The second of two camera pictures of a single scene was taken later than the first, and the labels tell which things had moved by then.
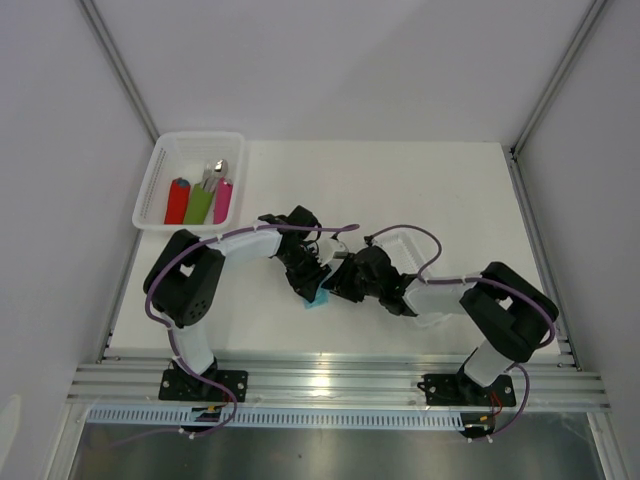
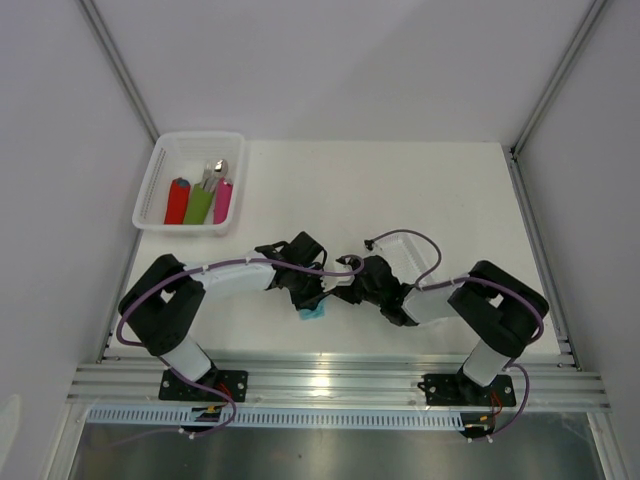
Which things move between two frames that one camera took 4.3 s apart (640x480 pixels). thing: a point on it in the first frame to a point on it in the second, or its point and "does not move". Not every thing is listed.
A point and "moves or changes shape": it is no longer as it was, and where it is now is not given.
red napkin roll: x=177 y=201 does not move
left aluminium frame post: x=93 y=13 does not move
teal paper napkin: x=321 y=298 moves or changes shape
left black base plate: x=180 y=386 does not move
